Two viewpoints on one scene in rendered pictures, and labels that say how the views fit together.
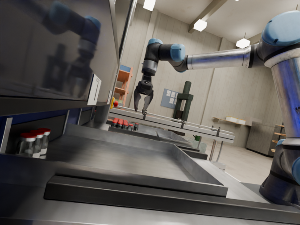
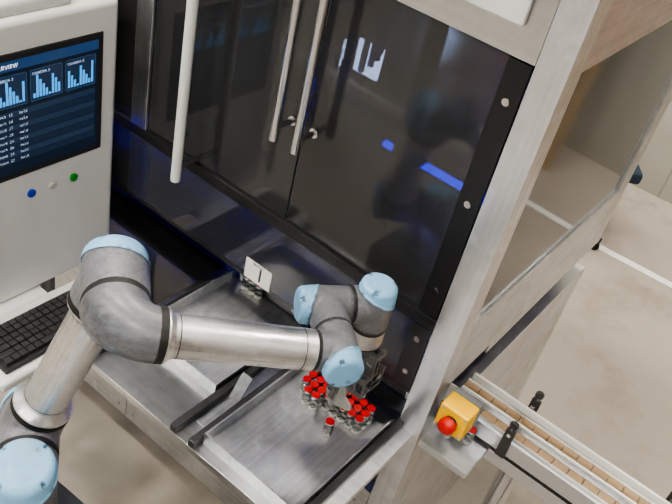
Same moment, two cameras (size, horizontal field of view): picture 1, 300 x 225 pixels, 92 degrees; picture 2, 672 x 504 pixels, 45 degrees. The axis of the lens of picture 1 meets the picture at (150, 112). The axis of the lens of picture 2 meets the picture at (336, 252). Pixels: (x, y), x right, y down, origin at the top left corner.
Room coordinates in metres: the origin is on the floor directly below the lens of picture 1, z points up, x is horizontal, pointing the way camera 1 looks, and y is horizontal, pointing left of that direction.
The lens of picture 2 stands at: (1.43, -0.92, 2.30)
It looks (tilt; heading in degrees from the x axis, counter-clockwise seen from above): 37 degrees down; 130
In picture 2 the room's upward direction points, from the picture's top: 15 degrees clockwise
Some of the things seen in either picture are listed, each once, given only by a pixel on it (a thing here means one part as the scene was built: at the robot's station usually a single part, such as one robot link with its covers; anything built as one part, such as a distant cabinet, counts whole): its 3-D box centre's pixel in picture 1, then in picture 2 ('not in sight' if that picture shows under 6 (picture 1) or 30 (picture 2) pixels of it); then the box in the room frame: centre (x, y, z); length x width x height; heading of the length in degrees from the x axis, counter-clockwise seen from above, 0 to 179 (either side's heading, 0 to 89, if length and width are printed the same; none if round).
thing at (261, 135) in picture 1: (265, 139); not in sight; (8.58, -7.08, 0.91); 1.41 x 1.08 x 1.81; 14
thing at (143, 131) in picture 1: (147, 133); (300, 432); (0.69, -0.01, 0.90); 0.34 x 0.26 x 0.04; 101
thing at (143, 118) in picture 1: (162, 120); not in sight; (1.69, -0.16, 0.92); 1.90 x 0.15 x 0.16; 101
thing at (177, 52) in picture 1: (172, 54); (326, 310); (0.70, -0.04, 1.29); 0.11 x 0.11 x 0.08; 62
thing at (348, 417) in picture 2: (124, 127); (331, 404); (0.67, 0.10, 0.90); 0.18 x 0.02 x 0.05; 11
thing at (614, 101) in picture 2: not in sight; (601, 145); (0.73, 0.71, 1.50); 0.85 x 0.01 x 0.59; 101
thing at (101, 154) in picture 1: (122, 153); (226, 326); (0.33, 0.04, 0.90); 0.34 x 0.26 x 0.04; 101
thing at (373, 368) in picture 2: (145, 83); (359, 362); (0.74, 0.06, 1.14); 0.09 x 0.08 x 0.12; 11
